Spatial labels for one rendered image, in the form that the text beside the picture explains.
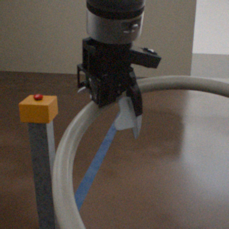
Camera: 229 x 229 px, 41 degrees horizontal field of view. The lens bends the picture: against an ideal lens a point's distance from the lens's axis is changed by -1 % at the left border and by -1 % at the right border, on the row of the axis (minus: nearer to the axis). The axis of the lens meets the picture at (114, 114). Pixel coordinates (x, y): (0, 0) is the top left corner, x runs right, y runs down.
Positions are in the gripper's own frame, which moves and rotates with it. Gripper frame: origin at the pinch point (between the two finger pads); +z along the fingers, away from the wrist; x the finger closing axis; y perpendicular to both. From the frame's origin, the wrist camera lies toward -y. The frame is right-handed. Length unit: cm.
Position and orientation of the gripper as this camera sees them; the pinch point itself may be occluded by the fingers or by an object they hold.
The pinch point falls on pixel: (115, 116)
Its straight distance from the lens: 65.1
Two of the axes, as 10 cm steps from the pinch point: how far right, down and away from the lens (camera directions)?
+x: 6.3, 5.6, -5.4
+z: -0.7, 7.3, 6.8
